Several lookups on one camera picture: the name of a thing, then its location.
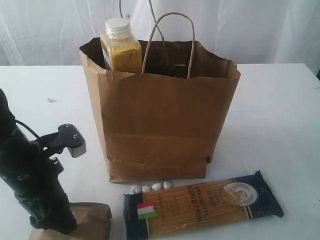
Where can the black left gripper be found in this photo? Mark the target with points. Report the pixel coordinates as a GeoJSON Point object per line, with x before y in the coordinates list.
{"type": "Point", "coordinates": [28, 169]}

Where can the spaghetti package dark blue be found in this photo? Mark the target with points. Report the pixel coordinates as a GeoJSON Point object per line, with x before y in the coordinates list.
{"type": "Point", "coordinates": [159, 213]}

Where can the brown paper shopping bag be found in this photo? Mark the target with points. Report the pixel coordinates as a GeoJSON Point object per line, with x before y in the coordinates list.
{"type": "Point", "coordinates": [164, 122]}

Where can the brown kraft pouch white label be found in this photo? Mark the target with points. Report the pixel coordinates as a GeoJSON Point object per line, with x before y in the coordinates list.
{"type": "Point", "coordinates": [93, 223]}

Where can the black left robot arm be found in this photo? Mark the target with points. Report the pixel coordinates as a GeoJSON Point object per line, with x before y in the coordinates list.
{"type": "Point", "coordinates": [9, 125]}

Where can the yellow millet grain pack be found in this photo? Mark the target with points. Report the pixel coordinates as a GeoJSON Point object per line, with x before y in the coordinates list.
{"type": "Point", "coordinates": [122, 52]}

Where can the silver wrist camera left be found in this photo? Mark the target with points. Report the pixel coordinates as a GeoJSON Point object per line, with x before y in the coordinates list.
{"type": "Point", "coordinates": [67, 136]}

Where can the blister pack of white pills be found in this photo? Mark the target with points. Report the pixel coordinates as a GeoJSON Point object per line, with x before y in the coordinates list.
{"type": "Point", "coordinates": [154, 187]}

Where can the white backdrop sheet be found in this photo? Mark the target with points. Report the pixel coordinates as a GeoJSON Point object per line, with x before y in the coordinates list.
{"type": "Point", "coordinates": [50, 32]}

